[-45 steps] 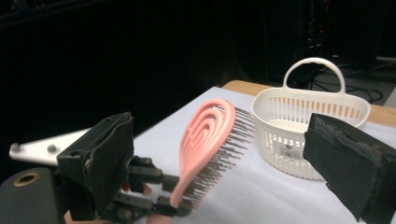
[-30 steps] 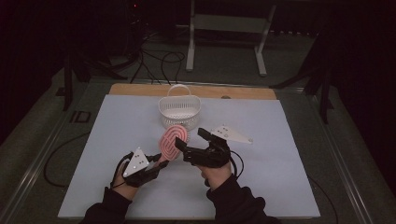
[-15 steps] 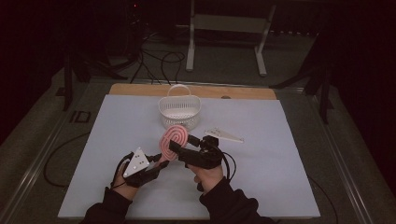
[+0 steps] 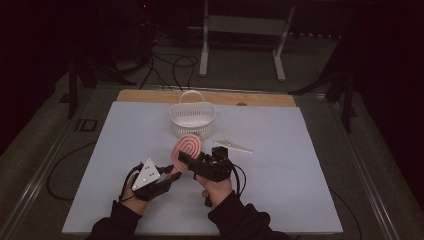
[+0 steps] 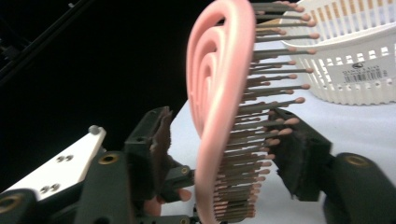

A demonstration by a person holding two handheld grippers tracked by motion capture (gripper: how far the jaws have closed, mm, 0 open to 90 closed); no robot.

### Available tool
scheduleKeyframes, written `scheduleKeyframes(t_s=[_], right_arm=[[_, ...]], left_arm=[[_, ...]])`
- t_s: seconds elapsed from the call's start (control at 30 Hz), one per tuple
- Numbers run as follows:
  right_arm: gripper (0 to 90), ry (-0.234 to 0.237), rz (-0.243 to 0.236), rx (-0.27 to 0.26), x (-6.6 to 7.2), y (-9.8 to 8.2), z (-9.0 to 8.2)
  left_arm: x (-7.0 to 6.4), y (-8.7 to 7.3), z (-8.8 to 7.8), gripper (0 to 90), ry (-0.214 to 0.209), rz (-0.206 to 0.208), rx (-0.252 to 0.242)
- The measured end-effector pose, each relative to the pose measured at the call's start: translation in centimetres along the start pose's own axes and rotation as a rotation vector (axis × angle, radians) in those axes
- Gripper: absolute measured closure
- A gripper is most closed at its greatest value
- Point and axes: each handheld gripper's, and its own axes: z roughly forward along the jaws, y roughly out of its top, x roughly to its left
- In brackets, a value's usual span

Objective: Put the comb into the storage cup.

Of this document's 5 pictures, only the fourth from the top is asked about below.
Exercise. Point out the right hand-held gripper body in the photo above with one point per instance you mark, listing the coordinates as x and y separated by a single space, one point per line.
213 166

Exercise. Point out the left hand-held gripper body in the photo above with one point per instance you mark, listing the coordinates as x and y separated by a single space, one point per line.
148 176

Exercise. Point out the pink vented hairbrush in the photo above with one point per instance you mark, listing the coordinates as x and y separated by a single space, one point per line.
187 148

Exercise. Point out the white slotted plastic basket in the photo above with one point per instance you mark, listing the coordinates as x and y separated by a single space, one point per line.
192 120

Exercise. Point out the person's right hand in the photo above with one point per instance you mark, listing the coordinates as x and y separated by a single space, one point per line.
215 190

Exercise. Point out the person's left hand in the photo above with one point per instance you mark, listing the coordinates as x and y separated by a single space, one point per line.
135 200

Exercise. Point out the white wedge-shaped flat piece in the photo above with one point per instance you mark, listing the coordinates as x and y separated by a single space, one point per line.
233 146

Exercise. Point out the light blue table mat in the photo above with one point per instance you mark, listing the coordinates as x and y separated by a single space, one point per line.
266 186

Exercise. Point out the black stand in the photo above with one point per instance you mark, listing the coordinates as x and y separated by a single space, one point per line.
343 83
73 83

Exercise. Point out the white metal stand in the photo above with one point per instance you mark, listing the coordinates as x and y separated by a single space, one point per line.
245 25

